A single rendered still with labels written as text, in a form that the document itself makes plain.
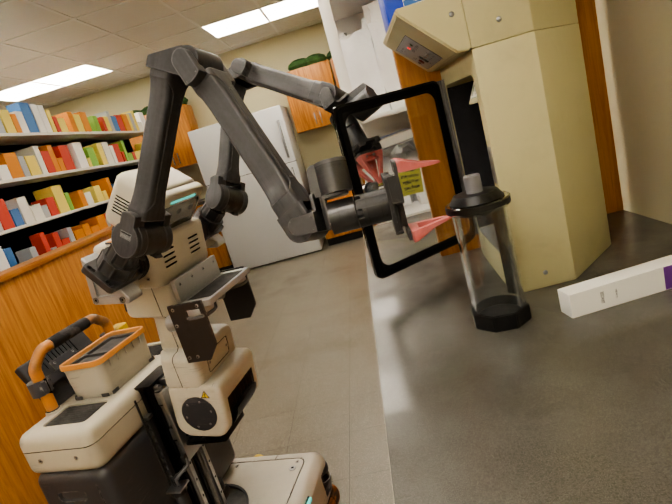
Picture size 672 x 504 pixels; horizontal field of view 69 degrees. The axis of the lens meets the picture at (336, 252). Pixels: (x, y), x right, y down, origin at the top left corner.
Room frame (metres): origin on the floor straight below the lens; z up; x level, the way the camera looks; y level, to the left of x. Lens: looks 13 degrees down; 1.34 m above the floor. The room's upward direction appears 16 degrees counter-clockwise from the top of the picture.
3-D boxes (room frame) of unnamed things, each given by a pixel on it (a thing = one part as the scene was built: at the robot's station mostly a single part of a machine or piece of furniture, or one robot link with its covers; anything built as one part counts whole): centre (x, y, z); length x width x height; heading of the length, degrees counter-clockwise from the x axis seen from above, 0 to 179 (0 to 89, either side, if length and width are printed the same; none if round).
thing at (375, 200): (0.83, -0.09, 1.20); 0.07 x 0.07 x 0.10; 84
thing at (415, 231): (0.82, -0.16, 1.16); 0.09 x 0.07 x 0.07; 84
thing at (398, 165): (0.82, -0.16, 1.23); 0.09 x 0.07 x 0.07; 84
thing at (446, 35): (1.06, -0.29, 1.46); 0.32 x 0.11 x 0.10; 174
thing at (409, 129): (1.14, -0.21, 1.19); 0.30 x 0.01 x 0.40; 116
